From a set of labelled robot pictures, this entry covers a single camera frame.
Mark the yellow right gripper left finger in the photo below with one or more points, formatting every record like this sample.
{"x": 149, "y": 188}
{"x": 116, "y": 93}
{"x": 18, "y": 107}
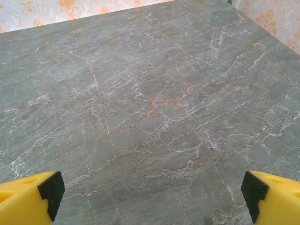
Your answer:
{"x": 21, "y": 204}

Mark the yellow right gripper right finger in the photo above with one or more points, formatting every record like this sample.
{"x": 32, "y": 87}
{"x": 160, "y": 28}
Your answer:
{"x": 281, "y": 201}

